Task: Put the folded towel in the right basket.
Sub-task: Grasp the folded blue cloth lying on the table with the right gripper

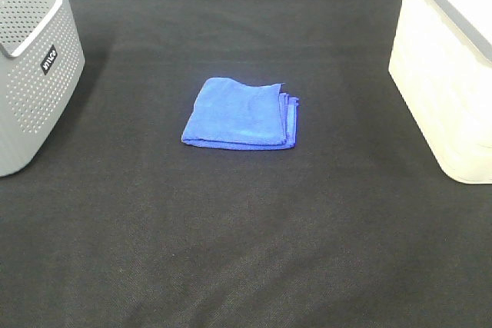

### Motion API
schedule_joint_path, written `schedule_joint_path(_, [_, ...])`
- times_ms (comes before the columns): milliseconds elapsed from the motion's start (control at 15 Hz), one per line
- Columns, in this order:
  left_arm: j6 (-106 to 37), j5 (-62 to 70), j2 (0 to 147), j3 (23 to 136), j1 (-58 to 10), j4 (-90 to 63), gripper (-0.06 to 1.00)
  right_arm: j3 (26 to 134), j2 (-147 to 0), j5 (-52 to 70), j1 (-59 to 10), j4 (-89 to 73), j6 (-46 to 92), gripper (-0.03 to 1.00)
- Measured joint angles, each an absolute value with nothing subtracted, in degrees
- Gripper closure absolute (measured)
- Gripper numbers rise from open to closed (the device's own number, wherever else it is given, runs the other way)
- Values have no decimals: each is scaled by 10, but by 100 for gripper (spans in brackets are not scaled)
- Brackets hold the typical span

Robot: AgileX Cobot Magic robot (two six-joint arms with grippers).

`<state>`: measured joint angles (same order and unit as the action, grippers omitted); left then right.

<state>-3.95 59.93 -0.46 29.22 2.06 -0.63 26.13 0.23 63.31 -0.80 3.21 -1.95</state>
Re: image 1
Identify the grey perforated plastic basket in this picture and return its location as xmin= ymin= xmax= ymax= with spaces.
xmin=1 ymin=0 xmax=85 ymax=176

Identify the blue microfiber towel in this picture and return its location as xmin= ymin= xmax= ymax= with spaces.
xmin=181 ymin=78 xmax=299 ymax=151

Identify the white plastic storage box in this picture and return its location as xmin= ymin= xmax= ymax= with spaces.
xmin=388 ymin=0 xmax=491 ymax=184

